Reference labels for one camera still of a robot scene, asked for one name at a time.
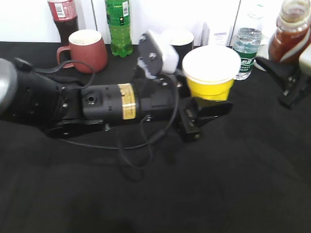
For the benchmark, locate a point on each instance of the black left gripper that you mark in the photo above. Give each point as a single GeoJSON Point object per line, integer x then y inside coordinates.
{"type": "Point", "coordinates": [168, 98]}

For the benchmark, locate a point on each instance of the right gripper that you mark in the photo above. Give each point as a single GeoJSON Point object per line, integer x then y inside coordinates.
{"type": "Point", "coordinates": [293, 79]}

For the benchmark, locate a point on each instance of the yellow paper cup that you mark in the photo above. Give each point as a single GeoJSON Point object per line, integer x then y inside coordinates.
{"type": "Point", "coordinates": [210, 71]}

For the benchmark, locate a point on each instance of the brown Nescafe coffee bottle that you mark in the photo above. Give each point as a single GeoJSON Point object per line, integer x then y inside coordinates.
{"type": "Point", "coordinates": [293, 32]}

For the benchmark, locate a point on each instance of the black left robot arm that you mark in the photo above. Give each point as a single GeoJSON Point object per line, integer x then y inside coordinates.
{"type": "Point", "coordinates": [62, 107]}

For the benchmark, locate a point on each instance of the green sprite bottle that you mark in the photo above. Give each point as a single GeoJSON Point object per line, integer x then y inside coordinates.
{"type": "Point", "coordinates": [118, 20]}

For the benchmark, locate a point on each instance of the clear water bottle green label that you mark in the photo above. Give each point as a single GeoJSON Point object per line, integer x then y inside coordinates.
{"type": "Point", "coordinates": [248, 39]}

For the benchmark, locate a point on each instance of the black ceramic mug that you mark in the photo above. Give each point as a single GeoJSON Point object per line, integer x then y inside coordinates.
{"type": "Point", "coordinates": [182, 40]}

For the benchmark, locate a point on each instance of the small white carton box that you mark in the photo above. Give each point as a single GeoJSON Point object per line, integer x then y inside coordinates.
{"type": "Point", "coordinates": [214, 34]}

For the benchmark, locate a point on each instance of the red ceramic mug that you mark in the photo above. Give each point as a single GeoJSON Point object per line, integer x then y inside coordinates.
{"type": "Point", "coordinates": [88, 47]}

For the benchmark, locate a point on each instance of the cola bottle red label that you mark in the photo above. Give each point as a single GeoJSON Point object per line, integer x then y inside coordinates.
{"type": "Point", "coordinates": [65, 17]}

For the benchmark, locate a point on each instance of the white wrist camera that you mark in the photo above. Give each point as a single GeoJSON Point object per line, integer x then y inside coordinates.
{"type": "Point", "coordinates": [156, 55]}

